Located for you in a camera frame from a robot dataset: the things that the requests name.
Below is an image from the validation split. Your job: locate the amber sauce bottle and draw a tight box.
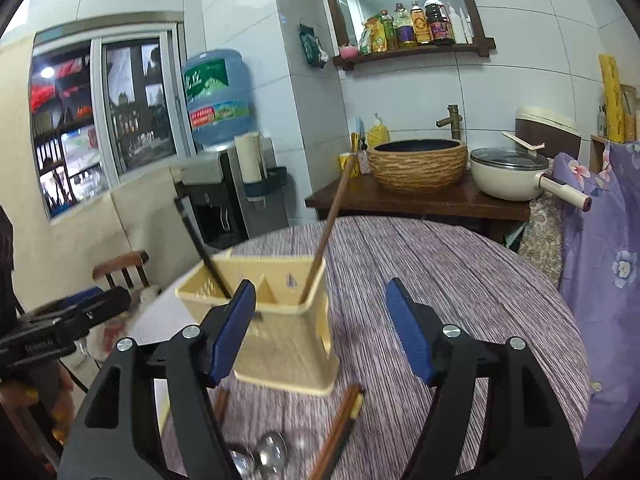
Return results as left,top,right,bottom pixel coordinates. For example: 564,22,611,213
410,1,432,46

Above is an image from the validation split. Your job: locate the cat print seat cushion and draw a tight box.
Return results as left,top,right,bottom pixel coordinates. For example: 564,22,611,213
75,285,162,366

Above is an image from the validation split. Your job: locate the wooden framed mirror shelf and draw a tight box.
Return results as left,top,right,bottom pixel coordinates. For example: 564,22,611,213
316,0,497,71

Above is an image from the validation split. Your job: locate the dark wooden counter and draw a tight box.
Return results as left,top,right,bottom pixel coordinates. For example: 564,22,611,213
305,172,531,246

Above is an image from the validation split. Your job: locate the yellow plastic utensil holder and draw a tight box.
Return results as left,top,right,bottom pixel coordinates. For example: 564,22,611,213
175,255,341,395

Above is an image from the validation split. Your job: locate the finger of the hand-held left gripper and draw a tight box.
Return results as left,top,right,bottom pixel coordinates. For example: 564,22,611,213
22,286,132,335

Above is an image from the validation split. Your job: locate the metal spoon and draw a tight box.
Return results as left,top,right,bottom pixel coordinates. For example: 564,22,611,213
227,442,256,478
252,431,289,478

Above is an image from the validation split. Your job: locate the small wooden box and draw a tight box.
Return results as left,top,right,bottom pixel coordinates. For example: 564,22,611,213
589,135,608,173

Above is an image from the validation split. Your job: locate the aluminium framed window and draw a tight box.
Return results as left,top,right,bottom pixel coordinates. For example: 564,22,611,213
30,12,196,221

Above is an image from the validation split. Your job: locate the white rice paddle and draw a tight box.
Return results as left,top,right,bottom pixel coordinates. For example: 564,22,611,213
501,131,546,152

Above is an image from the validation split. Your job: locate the white cooking pot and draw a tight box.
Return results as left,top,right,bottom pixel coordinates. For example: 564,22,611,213
470,146,593,211

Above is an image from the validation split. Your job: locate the yellow green food packet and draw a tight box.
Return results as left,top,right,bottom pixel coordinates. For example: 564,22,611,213
357,17,388,56

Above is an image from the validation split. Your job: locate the person's left hand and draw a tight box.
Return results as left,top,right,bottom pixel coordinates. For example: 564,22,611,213
0,377,68,466

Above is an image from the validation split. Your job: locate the brown wooden chopstick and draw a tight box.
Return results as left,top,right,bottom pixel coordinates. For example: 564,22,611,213
214,387,231,426
299,154,357,306
309,385,362,480
325,392,366,480

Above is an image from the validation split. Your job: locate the glass pot lid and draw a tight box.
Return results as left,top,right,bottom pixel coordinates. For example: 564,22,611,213
471,146,550,170

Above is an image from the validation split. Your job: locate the wooden chair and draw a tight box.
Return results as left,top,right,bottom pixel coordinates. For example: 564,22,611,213
91,250,151,291

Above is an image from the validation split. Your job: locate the green capped yellow bottle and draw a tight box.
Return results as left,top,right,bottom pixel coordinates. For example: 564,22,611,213
377,10,398,52

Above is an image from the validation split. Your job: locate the blue water bottle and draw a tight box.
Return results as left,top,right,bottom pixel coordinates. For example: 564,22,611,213
181,49,252,151

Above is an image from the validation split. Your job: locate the white brown rice cooker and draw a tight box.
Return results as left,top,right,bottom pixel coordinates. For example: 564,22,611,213
514,106,583,161

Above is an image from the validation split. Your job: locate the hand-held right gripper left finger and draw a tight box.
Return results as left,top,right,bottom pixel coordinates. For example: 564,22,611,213
57,279,258,480

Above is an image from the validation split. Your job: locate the purple floral cloth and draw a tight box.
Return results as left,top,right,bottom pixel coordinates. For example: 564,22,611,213
550,140,640,461

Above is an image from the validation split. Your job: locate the glass jar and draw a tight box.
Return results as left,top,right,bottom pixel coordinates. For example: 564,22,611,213
620,84,640,142

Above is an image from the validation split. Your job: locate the yellow cooking oil bottle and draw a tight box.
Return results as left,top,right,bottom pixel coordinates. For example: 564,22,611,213
392,2,418,50

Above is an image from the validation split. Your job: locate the bamboo style faucet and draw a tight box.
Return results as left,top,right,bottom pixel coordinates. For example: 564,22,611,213
436,105,462,141

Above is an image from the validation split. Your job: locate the black chopstick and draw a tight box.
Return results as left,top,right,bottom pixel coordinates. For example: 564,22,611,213
173,196,234,300

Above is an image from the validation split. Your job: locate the yellow noodle packet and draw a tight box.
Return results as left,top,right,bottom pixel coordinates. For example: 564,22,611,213
598,54,626,143

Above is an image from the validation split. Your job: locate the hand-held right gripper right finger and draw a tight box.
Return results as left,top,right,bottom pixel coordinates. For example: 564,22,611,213
385,277,586,480

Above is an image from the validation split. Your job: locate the yellow soap bottle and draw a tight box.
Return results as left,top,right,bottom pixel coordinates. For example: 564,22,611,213
367,114,390,150

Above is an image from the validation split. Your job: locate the brown floral cloth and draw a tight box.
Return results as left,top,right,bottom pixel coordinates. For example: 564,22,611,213
517,192,566,291

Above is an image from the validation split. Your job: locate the yellow cup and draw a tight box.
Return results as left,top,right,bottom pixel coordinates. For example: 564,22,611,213
339,151,362,178

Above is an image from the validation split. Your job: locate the dark blue cup holder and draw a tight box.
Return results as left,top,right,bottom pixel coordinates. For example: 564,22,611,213
241,166,288,203

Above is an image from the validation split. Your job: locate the grey water dispenser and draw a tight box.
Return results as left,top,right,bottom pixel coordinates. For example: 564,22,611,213
172,137,291,251

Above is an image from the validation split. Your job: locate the white paper cup stack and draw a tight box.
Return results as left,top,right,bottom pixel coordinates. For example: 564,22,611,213
235,131,268,183

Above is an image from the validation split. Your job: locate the hanging green packet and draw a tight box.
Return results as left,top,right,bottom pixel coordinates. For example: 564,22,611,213
299,22,330,67

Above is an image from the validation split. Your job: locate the woven pattern sink basin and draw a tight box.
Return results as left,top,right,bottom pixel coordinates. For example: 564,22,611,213
367,138,469,193

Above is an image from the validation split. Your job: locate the dark soy sauce bottle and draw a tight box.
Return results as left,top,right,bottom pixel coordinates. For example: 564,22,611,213
424,0,456,46

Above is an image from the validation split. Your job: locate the striped purple tablecloth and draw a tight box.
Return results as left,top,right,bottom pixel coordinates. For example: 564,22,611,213
127,215,591,480

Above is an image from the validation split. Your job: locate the white plastic bottle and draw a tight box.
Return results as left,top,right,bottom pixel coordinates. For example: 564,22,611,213
446,2,466,45

